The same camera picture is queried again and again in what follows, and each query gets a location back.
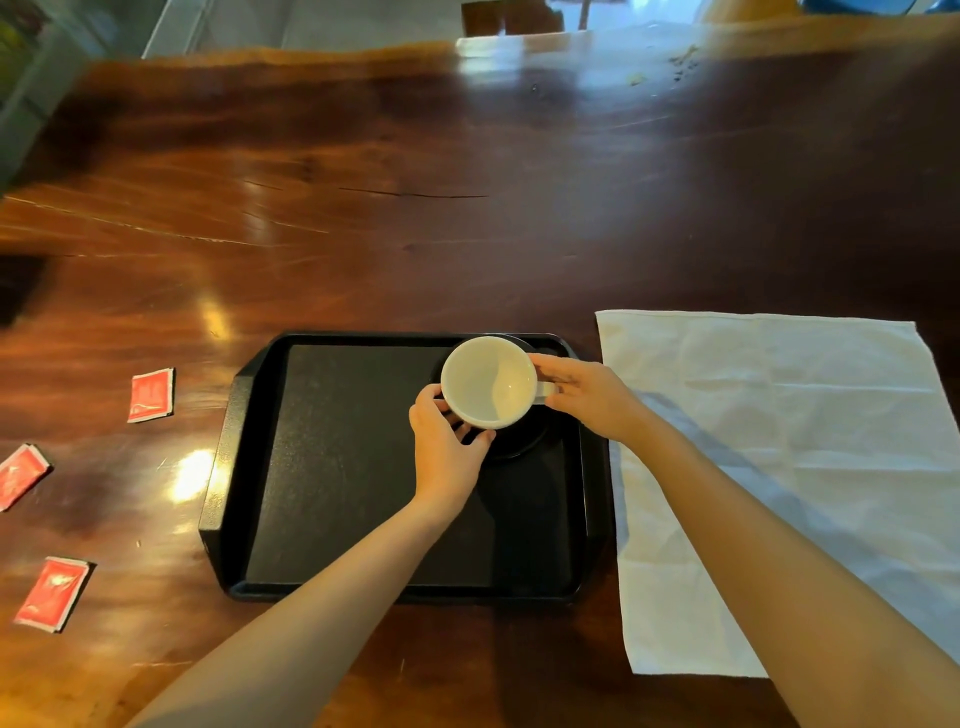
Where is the person's left hand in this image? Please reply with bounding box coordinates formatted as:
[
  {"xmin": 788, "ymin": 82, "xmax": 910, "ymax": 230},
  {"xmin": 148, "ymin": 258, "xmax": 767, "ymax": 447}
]
[{"xmin": 408, "ymin": 384, "xmax": 497, "ymax": 513}]

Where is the person's right hand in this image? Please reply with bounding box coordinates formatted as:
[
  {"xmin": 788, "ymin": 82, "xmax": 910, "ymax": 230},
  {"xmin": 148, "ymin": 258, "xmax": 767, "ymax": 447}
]
[{"xmin": 528, "ymin": 353, "xmax": 651, "ymax": 445}]

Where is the white ceramic cup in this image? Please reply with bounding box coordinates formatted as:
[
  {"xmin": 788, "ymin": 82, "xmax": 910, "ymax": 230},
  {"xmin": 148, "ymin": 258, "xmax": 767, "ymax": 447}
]
[{"xmin": 440, "ymin": 336, "xmax": 560, "ymax": 431}]

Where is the person's right forearm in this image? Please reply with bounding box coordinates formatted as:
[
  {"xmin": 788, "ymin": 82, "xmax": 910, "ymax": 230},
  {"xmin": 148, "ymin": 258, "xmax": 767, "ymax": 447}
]
[{"xmin": 618, "ymin": 408, "xmax": 960, "ymax": 728}]

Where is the person's left forearm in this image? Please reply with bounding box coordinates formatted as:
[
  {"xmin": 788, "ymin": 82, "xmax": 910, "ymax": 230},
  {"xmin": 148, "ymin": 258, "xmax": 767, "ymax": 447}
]
[{"xmin": 127, "ymin": 495, "xmax": 457, "ymax": 728}]

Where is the black saucer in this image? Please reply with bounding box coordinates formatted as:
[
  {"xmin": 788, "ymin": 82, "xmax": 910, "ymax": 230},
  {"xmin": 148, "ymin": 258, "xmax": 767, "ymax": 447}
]
[{"xmin": 432, "ymin": 334, "xmax": 558, "ymax": 461}]

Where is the black plastic tray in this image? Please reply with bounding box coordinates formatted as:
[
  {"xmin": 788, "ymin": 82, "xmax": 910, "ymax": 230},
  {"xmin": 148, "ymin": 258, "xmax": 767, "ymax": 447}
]
[{"xmin": 198, "ymin": 332, "xmax": 615, "ymax": 603}]

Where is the white cloth napkin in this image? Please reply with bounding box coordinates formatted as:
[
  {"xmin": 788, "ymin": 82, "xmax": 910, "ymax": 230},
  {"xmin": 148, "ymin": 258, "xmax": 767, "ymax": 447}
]
[{"xmin": 595, "ymin": 309, "xmax": 960, "ymax": 679}]

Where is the red sachet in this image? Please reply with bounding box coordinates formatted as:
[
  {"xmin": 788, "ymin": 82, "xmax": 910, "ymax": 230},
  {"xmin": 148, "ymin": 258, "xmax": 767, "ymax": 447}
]
[
  {"xmin": 0, "ymin": 443, "xmax": 53, "ymax": 513},
  {"xmin": 126, "ymin": 367, "xmax": 176, "ymax": 424},
  {"xmin": 13, "ymin": 556, "xmax": 92, "ymax": 634}
]

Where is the wooden chair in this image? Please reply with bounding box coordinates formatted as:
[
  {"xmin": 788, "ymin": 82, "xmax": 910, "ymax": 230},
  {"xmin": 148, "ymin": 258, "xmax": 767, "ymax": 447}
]
[{"xmin": 461, "ymin": 0, "xmax": 565, "ymax": 38}]

